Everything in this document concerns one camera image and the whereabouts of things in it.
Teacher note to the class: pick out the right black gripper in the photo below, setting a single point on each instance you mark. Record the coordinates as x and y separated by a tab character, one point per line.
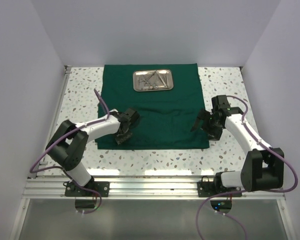
214	134

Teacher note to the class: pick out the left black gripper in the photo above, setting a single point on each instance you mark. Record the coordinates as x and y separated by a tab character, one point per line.
120	139

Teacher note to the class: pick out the dark green surgical cloth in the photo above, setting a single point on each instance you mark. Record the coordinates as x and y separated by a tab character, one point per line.
166	117

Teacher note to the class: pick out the stainless steel instrument tray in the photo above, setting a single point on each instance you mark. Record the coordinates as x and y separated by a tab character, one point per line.
155	80

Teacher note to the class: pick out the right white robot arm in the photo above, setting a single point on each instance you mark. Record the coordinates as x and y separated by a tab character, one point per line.
263	168

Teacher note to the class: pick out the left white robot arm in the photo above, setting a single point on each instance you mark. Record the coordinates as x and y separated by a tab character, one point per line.
67	145

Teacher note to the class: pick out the steel surgical scissors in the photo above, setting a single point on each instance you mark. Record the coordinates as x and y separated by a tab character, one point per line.
152	86

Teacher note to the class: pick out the steel tweezers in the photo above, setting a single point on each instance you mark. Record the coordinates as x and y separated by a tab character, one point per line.
164	79

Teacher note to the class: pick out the steel forceps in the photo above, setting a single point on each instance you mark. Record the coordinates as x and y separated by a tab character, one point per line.
142	82

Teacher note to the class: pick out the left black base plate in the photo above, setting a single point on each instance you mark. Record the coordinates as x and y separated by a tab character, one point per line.
89	190

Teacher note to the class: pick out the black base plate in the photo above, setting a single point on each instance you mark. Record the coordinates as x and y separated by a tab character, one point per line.
208	187
89	190

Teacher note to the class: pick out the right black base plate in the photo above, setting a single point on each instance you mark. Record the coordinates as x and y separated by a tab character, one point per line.
208	187

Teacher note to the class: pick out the aluminium mounting rail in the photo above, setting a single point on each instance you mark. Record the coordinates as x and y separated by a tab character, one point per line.
121	188

